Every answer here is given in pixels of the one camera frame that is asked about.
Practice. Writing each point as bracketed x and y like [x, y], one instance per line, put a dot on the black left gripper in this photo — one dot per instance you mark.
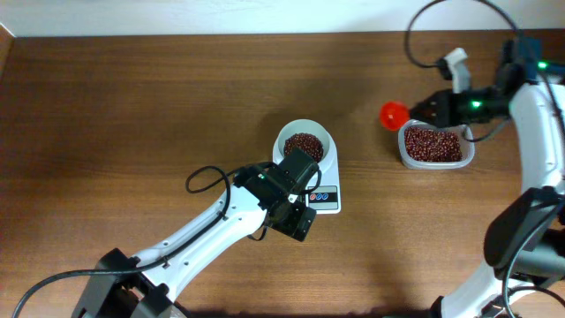
[291, 222]

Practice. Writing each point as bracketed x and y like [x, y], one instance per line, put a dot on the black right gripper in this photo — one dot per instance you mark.
[440, 108]

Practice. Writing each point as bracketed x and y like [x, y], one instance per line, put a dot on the red adzuki beans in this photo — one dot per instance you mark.
[424, 145]

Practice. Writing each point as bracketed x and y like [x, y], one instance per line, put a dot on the orange plastic measuring scoop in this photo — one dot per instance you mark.
[393, 115]

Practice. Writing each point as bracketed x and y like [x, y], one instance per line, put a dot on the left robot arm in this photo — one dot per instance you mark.
[148, 283]

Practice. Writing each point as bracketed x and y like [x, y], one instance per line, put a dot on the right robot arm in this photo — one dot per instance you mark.
[522, 253]

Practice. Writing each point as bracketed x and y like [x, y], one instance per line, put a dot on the white digital kitchen scale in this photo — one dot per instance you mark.
[326, 197]

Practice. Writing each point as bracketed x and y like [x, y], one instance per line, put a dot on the white round bowl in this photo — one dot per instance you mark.
[311, 127]

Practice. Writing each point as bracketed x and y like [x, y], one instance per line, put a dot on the clear plastic food container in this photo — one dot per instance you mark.
[467, 148]

